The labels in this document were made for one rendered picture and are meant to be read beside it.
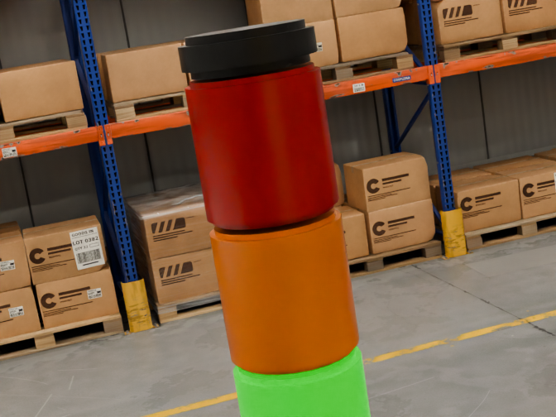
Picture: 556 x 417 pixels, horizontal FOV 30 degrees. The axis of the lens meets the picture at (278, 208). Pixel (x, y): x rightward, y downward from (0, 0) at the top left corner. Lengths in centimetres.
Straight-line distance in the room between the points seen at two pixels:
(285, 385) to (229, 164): 8
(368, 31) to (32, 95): 268
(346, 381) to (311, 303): 3
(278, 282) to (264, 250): 1
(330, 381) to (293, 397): 1
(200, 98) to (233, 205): 4
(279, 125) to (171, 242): 771
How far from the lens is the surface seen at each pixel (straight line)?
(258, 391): 39
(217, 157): 37
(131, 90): 795
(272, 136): 36
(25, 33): 916
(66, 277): 808
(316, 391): 38
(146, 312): 807
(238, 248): 37
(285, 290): 37
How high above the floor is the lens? 235
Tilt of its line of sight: 12 degrees down
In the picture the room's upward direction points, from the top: 9 degrees counter-clockwise
